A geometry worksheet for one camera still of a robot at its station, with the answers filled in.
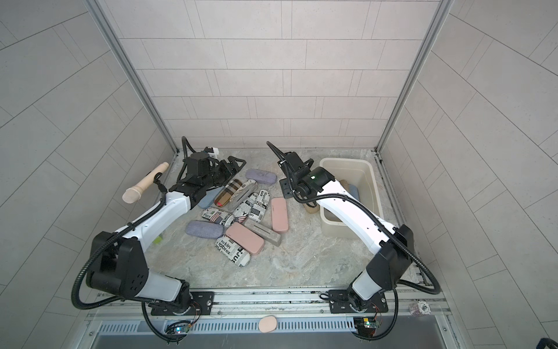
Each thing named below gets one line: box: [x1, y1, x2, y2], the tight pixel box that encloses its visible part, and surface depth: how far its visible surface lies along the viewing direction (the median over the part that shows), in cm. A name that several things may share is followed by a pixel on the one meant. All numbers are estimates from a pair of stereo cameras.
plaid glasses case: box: [213, 178, 243, 208], surface depth 96 cm
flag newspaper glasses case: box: [201, 206, 234, 228], surface depth 88 cm
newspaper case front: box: [215, 235, 251, 267], surface depth 81 cm
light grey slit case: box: [225, 178, 258, 214], surface depth 93 cm
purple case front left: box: [186, 220, 225, 240], surface depth 86 cm
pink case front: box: [225, 221, 265, 256], surface depth 86 cm
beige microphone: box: [122, 161, 170, 204], surface depth 73 cm
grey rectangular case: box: [243, 218, 282, 247], surface depth 84 cm
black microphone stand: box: [153, 171, 168, 193], surface depth 84 cm
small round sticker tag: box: [417, 300, 432, 315], surface depth 67 cm
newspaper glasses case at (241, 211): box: [232, 191, 258, 224], surface depth 93 cm
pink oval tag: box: [258, 314, 278, 334], surface depth 68 cm
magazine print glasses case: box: [248, 189, 271, 224], surface depth 93 cm
